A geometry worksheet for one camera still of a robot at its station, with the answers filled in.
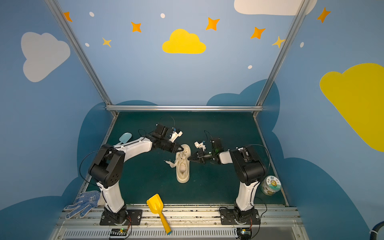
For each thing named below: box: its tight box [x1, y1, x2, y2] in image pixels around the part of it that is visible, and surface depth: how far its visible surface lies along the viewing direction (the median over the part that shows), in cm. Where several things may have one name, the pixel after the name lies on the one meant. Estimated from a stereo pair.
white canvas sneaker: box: [176, 144, 192, 184], surface depth 88 cm
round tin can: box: [260, 175, 282, 196], surface depth 79 cm
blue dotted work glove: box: [63, 190, 101, 220], surface depth 78 cm
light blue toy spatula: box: [119, 132, 133, 145], surface depth 107 cm
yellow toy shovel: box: [146, 193, 172, 235], surface depth 80 cm
